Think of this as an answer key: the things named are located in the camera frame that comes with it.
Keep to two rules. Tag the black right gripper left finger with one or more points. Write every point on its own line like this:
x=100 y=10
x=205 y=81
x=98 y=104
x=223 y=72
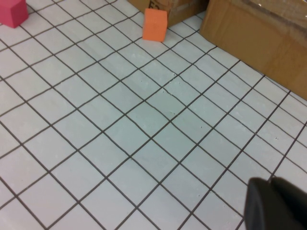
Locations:
x=263 y=210

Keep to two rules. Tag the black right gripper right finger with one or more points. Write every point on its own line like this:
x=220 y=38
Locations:
x=293 y=201

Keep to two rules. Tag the white grid-patterned table mat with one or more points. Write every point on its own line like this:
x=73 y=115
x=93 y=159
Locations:
x=144 y=119

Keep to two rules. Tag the cardboard box with clear tape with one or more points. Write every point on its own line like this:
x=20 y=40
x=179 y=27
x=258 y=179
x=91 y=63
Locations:
x=259 y=40

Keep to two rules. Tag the orange foam cube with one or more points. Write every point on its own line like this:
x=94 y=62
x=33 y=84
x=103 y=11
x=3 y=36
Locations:
x=154 y=25

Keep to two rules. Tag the cardboard box printed F2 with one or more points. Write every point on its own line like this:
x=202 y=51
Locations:
x=177 y=9

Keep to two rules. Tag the magenta foam cube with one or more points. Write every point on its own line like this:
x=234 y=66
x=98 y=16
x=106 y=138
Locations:
x=12 y=12

